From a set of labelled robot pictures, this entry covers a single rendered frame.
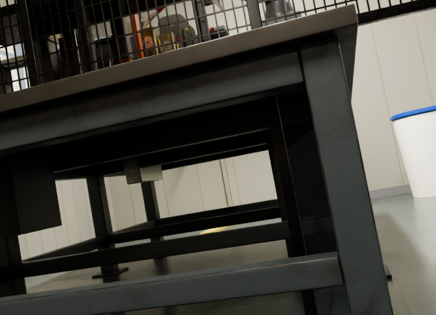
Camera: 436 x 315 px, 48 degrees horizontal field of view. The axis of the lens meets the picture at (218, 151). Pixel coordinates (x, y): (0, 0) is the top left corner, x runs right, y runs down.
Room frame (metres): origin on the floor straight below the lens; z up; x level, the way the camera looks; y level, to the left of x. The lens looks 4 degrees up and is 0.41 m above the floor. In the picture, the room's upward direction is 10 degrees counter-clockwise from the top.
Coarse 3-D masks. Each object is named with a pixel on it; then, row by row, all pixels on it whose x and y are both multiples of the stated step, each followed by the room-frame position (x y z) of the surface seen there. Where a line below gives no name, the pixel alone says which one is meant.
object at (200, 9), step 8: (80, 0) 1.34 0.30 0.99; (200, 0) 1.28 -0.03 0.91; (200, 8) 1.28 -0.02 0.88; (80, 16) 1.34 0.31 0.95; (88, 16) 1.36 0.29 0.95; (80, 24) 1.34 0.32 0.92; (88, 24) 1.35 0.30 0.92; (200, 24) 1.28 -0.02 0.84; (200, 32) 1.28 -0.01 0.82; (88, 40) 1.34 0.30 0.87; (208, 40) 1.28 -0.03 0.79; (88, 48) 1.34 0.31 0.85; (88, 56) 1.34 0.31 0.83; (88, 64) 1.34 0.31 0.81; (96, 64) 1.36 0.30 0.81
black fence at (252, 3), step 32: (192, 0) 1.26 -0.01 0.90; (256, 0) 1.22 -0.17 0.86; (352, 0) 1.19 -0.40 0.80; (416, 0) 1.15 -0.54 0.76; (32, 32) 1.34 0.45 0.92; (160, 32) 1.28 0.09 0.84; (0, 64) 1.36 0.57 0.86; (32, 64) 1.33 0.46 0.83; (288, 160) 1.22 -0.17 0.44; (288, 192) 1.22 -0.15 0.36; (288, 224) 1.23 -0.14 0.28
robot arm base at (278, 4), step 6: (276, 0) 2.18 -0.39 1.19; (288, 0) 2.20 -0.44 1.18; (270, 6) 2.19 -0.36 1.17; (276, 6) 2.17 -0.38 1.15; (282, 6) 2.17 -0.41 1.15; (288, 6) 2.18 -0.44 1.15; (270, 12) 2.18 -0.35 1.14; (276, 12) 2.16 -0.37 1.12; (282, 12) 2.16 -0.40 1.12; (288, 12) 2.16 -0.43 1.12
